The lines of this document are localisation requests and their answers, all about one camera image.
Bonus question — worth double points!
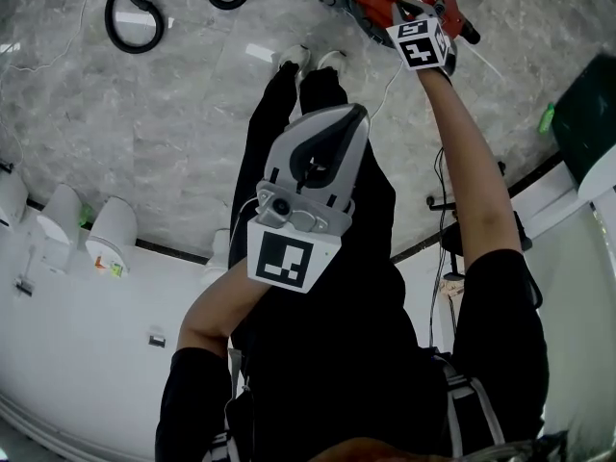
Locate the person's white shoe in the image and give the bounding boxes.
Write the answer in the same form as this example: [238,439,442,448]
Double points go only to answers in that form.
[277,44,312,84]
[316,49,348,74]

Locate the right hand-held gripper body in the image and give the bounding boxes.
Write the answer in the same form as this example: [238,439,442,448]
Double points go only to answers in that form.
[386,13,459,77]

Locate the black cable bundle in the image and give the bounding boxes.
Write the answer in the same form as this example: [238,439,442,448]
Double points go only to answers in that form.
[424,145,464,350]

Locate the person's left forearm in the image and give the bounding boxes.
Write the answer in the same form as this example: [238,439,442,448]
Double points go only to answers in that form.
[175,256,273,358]

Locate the person's black shirt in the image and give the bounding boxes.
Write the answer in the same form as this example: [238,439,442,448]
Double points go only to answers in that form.
[154,247,551,462]

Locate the white vacuum power cable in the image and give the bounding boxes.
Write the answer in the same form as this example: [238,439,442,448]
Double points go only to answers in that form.
[369,40,507,120]

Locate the thin white cable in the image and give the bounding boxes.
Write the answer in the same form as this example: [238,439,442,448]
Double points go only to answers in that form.
[0,0,90,74]

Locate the person's right forearm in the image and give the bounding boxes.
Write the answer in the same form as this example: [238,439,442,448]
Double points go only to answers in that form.
[415,67,525,271]

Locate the grey harness strap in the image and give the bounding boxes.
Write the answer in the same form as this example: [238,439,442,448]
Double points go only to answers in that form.
[435,356,507,454]
[209,346,255,462]

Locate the person's left white shoe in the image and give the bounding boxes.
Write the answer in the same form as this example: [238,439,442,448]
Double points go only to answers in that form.
[277,44,312,84]

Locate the person's black trousers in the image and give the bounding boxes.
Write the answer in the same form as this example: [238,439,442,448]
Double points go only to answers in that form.
[228,63,403,278]

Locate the person's right white shoe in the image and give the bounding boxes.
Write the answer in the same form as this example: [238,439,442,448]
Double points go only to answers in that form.
[316,49,348,74]

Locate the dark green bin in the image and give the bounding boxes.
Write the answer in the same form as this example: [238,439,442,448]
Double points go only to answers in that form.
[552,52,616,188]

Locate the green bottle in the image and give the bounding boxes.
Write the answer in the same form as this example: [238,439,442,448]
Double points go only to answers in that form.
[537,102,556,136]

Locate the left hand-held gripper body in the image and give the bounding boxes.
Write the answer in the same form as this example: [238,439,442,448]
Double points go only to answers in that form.
[245,164,357,295]

